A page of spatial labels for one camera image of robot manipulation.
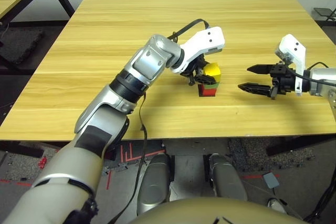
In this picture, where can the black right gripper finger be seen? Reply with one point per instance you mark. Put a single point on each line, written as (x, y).
(262, 69)
(258, 90)

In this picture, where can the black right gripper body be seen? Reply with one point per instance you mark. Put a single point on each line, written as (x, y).
(284, 81)

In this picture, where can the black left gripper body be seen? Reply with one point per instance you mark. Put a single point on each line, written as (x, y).
(193, 70)

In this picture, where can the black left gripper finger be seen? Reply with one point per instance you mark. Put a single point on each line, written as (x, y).
(206, 79)
(205, 63)

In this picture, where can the green wooden block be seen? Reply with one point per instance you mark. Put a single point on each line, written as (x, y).
(210, 86)

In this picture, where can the yellow wooden block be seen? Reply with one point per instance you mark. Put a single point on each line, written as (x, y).
(213, 69)

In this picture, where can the red wooden block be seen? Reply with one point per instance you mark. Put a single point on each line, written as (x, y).
(207, 93)

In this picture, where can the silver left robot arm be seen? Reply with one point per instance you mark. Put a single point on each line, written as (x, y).
(102, 134)

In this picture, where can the black speckled floor mat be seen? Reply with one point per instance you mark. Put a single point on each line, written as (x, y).
(262, 153)

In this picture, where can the black stand tray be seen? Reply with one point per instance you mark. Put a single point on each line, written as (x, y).
(324, 11)

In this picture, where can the black tripod stand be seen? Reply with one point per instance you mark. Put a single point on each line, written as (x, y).
(333, 14)

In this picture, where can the grey foot pedal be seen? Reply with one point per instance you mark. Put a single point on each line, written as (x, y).
(271, 180)

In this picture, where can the grey right robot leg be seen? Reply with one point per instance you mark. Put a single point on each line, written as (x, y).
(227, 179)

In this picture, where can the white person's shoe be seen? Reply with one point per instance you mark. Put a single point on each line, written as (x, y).
(277, 205)

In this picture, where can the tan robot torso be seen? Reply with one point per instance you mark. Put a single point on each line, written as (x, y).
(215, 211)

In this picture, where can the black foam floor mat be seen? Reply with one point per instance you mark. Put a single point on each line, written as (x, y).
(18, 45)

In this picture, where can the small red floor object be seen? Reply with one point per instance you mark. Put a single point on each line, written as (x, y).
(42, 162)

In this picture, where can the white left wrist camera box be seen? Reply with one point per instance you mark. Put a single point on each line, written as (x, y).
(204, 43)

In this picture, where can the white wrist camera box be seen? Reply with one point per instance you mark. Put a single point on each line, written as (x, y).
(204, 43)
(291, 48)

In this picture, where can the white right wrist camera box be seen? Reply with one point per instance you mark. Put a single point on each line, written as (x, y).
(291, 48)

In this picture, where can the black table frame bar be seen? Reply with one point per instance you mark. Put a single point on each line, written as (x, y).
(296, 145)

